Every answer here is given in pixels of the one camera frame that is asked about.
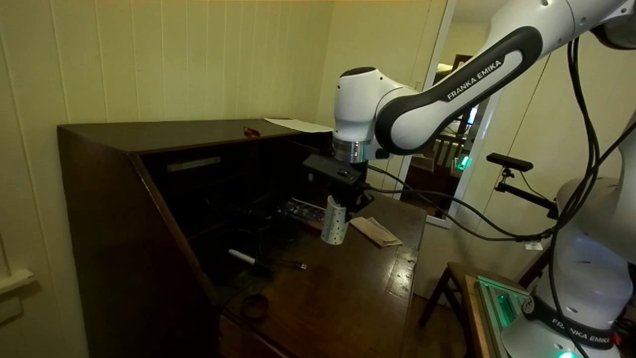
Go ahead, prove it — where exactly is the white dotted paper cup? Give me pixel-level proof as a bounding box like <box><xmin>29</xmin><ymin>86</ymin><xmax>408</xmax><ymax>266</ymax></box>
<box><xmin>320</xmin><ymin>195</ymin><xmax>348</xmax><ymax>246</ymax></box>

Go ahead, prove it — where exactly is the brown paper napkin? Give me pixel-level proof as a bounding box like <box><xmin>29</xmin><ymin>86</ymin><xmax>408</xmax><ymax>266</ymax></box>
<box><xmin>349</xmin><ymin>216</ymin><xmax>404</xmax><ymax>248</ymax></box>

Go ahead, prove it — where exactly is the white paper sheet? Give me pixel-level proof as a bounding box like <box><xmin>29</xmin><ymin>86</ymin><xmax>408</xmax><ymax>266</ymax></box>
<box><xmin>263</xmin><ymin>117</ymin><xmax>334</xmax><ymax>134</ymax></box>

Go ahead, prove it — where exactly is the black pen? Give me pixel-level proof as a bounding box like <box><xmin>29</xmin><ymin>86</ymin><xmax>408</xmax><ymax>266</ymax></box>
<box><xmin>255</xmin><ymin>257</ymin><xmax>308</xmax><ymax>270</ymax></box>

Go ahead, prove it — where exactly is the white marker pen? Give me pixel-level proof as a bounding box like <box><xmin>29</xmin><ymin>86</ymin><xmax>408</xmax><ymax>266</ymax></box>
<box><xmin>228</xmin><ymin>249</ymin><xmax>257</xmax><ymax>265</ymax></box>

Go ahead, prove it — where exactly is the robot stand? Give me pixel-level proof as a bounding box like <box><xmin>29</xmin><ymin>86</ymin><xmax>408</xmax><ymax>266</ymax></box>
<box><xmin>419</xmin><ymin>262</ymin><xmax>636</xmax><ymax>358</ymax></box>

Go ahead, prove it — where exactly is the dark wooden secretary desk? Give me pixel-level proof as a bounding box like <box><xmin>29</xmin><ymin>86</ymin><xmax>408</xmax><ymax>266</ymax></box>
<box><xmin>57</xmin><ymin>118</ymin><xmax>428</xmax><ymax>358</ymax></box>

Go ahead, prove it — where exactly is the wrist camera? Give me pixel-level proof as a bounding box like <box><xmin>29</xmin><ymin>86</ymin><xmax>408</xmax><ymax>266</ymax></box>
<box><xmin>303</xmin><ymin>154</ymin><xmax>364</xmax><ymax>188</ymax></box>

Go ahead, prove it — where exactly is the black ring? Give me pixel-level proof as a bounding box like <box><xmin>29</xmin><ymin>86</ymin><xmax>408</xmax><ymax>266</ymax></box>
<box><xmin>241</xmin><ymin>293</ymin><xmax>270</xmax><ymax>319</ymax></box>

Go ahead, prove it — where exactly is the camera on mount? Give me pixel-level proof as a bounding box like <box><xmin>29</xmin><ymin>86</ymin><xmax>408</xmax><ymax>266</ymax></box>
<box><xmin>486</xmin><ymin>152</ymin><xmax>560</xmax><ymax>220</ymax></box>

